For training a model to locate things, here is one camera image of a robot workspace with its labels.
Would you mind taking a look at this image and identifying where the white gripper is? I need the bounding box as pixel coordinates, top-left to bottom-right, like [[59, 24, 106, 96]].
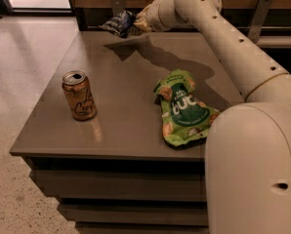
[[134, 0, 185, 32]]

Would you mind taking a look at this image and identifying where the blue chip bag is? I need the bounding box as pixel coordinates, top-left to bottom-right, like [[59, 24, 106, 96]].
[[100, 10, 144, 38]]

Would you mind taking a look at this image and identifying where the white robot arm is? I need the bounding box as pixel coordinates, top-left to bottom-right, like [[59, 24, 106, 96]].
[[138, 0, 291, 234]]

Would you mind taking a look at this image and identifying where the green snack bag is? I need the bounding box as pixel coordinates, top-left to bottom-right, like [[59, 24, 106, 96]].
[[153, 69, 220, 146]]

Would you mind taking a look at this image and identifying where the gold soda can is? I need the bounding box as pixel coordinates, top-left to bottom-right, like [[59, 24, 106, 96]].
[[62, 70, 97, 121]]

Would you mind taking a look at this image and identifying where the left metal wall bracket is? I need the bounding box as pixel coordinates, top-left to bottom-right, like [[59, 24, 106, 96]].
[[111, 0, 125, 16]]

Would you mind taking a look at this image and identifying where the metal wall bracket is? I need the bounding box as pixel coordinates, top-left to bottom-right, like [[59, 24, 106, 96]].
[[247, 0, 273, 43], [111, 0, 125, 16]]

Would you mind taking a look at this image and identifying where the right metal wall bracket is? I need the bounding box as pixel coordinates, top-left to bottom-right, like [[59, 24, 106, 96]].
[[247, 0, 273, 43]]

